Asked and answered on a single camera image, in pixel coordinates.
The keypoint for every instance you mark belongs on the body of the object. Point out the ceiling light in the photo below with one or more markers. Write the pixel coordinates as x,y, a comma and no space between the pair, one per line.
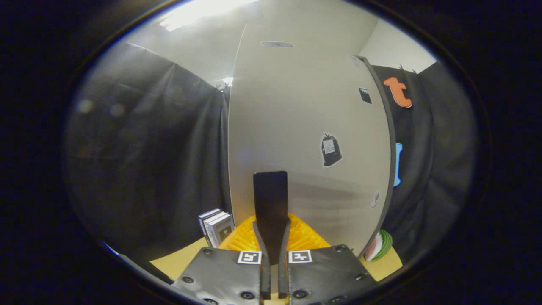
199,12

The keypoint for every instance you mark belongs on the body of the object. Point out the grey shoe cabinet door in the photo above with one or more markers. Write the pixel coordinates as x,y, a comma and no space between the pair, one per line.
296,106

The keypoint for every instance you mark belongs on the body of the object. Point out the black backdrop cloth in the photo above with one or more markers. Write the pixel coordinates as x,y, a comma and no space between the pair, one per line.
144,148
432,169

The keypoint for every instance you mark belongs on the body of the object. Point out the grey shoe cabinet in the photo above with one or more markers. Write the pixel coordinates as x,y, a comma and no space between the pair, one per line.
392,148

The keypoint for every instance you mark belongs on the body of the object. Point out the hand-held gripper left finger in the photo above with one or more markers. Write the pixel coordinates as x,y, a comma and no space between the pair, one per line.
262,199

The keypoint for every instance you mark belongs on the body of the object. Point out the dark spine book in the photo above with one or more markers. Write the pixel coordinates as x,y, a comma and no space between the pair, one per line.
201,222

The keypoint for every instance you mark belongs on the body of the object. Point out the grey cover book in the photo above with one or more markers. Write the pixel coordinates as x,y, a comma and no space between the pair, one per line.
224,231

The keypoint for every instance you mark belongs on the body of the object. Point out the watermelon slice toy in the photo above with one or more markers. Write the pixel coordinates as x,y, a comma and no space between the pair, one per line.
379,246

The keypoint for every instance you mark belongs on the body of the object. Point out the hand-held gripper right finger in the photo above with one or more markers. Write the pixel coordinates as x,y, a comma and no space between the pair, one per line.
279,199

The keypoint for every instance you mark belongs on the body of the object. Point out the white spine book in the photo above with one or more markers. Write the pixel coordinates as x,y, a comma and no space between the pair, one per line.
208,226

